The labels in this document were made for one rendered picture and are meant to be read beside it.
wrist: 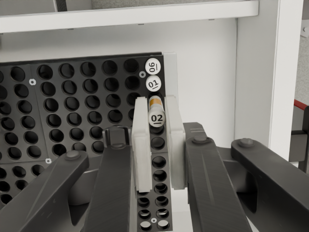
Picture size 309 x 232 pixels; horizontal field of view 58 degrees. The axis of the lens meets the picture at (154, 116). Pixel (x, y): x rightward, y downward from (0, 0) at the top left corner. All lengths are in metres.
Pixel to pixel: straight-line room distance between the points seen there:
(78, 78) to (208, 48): 0.14
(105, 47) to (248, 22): 0.14
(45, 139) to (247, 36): 0.21
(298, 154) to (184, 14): 0.16
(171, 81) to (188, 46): 0.04
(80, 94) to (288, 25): 0.17
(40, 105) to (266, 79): 0.19
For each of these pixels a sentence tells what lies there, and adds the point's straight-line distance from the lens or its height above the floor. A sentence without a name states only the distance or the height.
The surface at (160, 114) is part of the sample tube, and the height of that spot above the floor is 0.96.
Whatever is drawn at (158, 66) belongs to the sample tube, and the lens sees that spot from 0.22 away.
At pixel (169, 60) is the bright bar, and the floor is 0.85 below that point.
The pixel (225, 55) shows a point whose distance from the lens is 0.31.
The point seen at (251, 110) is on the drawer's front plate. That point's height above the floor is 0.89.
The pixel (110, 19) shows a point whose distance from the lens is 0.24.
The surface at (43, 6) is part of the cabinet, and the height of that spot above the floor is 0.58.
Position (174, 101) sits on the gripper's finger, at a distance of 0.17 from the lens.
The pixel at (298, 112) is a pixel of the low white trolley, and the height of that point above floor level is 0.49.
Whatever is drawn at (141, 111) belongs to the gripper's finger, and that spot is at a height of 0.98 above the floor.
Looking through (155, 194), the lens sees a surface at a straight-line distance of 0.28.
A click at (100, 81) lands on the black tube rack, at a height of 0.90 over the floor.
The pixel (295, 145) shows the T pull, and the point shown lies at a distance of 0.28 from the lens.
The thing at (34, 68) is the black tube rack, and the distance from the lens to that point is 0.25.
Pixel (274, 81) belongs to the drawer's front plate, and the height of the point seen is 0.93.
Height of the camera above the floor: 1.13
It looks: 72 degrees down
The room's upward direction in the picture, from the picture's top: 175 degrees clockwise
